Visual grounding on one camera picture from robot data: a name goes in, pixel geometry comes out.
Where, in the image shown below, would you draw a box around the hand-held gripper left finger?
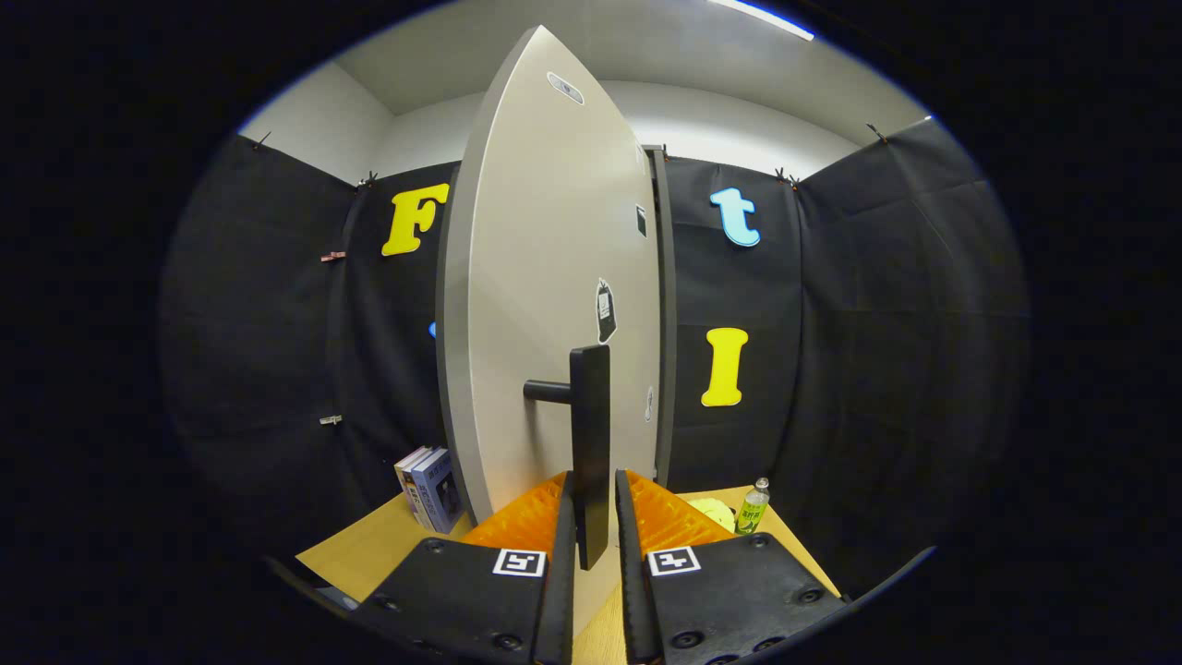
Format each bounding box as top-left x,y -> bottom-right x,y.
356,471 -> 575,665

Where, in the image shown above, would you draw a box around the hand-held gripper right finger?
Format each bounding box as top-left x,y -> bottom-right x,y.
614,468 -> 846,665

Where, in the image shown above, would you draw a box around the black door handle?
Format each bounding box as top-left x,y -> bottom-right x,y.
524,345 -> 612,571

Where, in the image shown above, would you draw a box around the yellow-green soft object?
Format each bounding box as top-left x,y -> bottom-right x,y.
688,497 -> 738,535

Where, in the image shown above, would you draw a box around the green drink bottle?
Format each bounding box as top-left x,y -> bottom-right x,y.
736,478 -> 771,536

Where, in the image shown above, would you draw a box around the blue book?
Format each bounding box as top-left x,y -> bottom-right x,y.
411,448 -> 464,535

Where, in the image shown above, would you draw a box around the black backdrop cloth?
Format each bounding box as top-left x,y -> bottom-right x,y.
157,115 -> 1031,592

